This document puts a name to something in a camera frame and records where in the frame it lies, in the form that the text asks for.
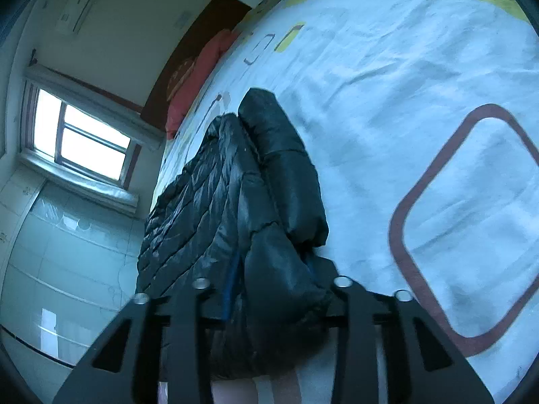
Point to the white wardrobe with glass doors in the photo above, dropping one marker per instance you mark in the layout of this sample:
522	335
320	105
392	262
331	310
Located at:
68	266

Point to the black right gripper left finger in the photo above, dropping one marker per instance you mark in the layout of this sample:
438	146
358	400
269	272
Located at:
123	364

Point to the black puffer down jacket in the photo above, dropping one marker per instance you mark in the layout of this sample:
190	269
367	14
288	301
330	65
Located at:
246	213

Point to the white wall socket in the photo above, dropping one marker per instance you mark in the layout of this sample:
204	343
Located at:
184	20

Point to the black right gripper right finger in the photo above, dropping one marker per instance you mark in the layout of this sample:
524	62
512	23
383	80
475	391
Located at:
389	348

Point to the white patterned bed sheet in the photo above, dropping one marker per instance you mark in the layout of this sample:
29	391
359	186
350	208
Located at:
421	118

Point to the red pillow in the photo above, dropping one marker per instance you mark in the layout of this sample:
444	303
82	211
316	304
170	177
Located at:
190	76

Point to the wooden framed window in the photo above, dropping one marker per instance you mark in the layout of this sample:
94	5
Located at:
69	137

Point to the dark wooden headboard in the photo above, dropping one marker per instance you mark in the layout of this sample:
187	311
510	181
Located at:
217	15

